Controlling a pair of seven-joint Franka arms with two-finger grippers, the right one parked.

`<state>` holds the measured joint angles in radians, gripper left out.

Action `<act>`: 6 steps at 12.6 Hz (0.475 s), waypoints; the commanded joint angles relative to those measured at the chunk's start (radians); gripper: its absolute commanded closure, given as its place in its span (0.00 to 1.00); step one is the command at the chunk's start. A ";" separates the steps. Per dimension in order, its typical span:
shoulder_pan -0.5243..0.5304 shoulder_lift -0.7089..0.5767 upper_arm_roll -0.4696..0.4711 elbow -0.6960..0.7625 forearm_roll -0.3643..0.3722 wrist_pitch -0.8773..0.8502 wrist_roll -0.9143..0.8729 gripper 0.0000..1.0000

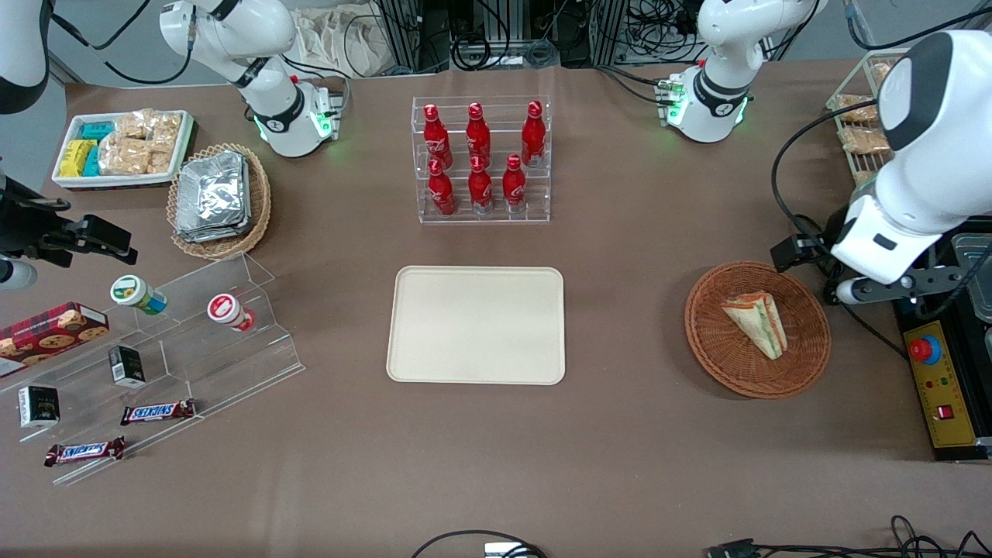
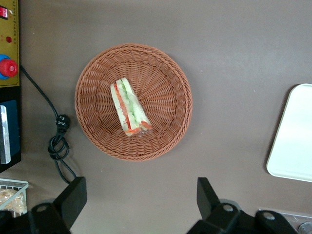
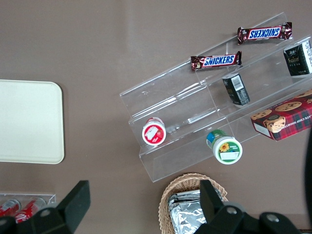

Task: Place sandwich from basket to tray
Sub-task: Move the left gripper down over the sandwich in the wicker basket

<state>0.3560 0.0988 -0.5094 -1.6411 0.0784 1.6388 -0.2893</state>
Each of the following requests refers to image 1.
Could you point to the white rectangular snack tray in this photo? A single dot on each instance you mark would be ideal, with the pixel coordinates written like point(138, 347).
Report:
point(66, 181)

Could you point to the silver foil pack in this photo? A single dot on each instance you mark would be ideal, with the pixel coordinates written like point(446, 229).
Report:
point(213, 234)
point(211, 186)

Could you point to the light wicker basket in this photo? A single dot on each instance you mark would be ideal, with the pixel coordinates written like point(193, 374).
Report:
point(260, 201)

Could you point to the brown cracker pack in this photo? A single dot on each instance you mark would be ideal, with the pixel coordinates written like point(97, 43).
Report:
point(880, 74)
point(865, 140)
point(857, 108)

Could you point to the clear acrylic stepped shelf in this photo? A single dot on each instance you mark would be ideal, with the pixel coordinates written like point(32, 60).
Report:
point(225, 364)

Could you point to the red cola bottle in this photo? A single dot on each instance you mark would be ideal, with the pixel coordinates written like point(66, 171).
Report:
point(441, 192)
point(436, 139)
point(478, 136)
point(514, 186)
point(480, 187)
point(533, 136)

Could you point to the red cookie box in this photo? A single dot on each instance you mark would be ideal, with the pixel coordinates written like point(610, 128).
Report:
point(46, 337)

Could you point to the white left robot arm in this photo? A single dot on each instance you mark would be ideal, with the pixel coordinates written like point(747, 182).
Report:
point(930, 155)

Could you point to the grey plastic container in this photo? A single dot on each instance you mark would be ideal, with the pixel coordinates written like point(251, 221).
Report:
point(975, 271)

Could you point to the triangle sandwich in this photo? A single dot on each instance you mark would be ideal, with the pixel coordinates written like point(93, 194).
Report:
point(758, 322)

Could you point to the red lid white cup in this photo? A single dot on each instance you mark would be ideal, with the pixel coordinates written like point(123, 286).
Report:
point(225, 309)

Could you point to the small black box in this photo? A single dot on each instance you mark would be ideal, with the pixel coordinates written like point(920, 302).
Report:
point(126, 366)

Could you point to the yellow snack pack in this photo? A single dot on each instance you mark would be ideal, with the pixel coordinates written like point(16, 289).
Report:
point(75, 159)

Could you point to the teal snack pack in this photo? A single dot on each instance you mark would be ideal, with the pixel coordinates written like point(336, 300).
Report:
point(92, 161)
point(98, 131)

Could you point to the black and white box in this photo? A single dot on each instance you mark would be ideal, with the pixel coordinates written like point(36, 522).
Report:
point(39, 406)

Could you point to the clear acrylic bottle rack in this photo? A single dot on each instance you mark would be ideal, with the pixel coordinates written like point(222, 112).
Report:
point(484, 218)

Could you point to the snickers chocolate bar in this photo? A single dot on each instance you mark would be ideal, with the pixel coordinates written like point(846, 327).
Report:
point(157, 411)
point(84, 451)

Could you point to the cream plastic tray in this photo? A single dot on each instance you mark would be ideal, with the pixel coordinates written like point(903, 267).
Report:
point(477, 325)

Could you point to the brown wicker basket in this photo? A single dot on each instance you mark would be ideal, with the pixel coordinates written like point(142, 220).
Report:
point(717, 349)

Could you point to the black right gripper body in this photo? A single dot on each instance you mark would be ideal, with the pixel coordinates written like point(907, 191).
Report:
point(23, 225)

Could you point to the clear rice cracker pack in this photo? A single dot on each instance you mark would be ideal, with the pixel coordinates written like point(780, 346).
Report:
point(160, 155)
point(133, 124)
point(122, 157)
point(166, 126)

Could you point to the white cloth bag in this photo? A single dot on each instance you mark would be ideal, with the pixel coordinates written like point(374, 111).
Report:
point(341, 39)

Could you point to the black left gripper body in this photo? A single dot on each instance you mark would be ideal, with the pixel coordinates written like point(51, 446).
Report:
point(830, 230)

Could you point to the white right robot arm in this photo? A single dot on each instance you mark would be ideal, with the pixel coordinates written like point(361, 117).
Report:
point(273, 101)

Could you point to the white right wrist camera knob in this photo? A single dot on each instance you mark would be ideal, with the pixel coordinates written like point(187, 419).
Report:
point(15, 274)

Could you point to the yellow emergency stop box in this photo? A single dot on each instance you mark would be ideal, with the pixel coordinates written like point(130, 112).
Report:
point(942, 387)

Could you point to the green lid white cup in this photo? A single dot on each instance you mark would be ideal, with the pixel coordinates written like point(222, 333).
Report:
point(132, 291)

